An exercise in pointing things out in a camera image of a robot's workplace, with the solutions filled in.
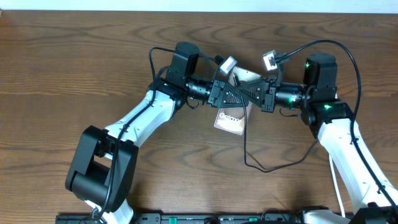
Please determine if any white power strip cord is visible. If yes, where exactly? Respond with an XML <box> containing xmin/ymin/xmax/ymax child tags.
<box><xmin>328</xmin><ymin>154</ymin><xmax>346</xmax><ymax>218</ymax></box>

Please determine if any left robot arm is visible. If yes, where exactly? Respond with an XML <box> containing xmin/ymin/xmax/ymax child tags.
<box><xmin>65</xmin><ymin>42</ymin><xmax>248</xmax><ymax>223</ymax></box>

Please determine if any Galaxy smartphone with bronze screen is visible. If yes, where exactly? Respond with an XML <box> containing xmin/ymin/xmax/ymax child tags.
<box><xmin>214</xmin><ymin>67</ymin><xmax>261</xmax><ymax>135</ymax></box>

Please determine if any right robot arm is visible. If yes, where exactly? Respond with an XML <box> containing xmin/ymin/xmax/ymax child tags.
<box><xmin>235</xmin><ymin>53</ymin><xmax>397</xmax><ymax>223</ymax></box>

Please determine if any black USB charging cable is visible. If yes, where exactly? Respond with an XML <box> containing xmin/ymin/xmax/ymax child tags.
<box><xmin>232</xmin><ymin>73</ymin><xmax>320</xmax><ymax>174</ymax></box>

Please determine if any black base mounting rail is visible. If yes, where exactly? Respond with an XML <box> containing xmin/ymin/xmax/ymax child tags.
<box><xmin>55</xmin><ymin>212</ymin><xmax>355</xmax><ymax>224</ymax></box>

